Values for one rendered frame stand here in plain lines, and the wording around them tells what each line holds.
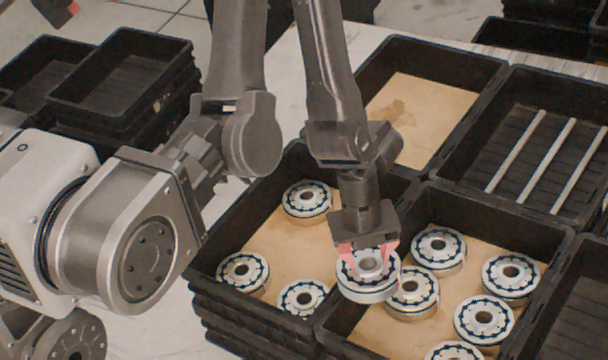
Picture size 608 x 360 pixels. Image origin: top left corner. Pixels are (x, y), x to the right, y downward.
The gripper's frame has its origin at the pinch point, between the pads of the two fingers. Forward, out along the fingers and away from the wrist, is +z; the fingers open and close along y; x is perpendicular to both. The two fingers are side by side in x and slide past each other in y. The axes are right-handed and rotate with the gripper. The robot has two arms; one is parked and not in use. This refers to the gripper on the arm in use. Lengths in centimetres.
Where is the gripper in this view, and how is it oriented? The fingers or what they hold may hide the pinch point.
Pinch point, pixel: (367, 260)
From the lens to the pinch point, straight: 135.9
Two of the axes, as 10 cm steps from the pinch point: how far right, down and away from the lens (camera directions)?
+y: -9.7, 2.2, -0.4
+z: 1.3, 7.3, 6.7
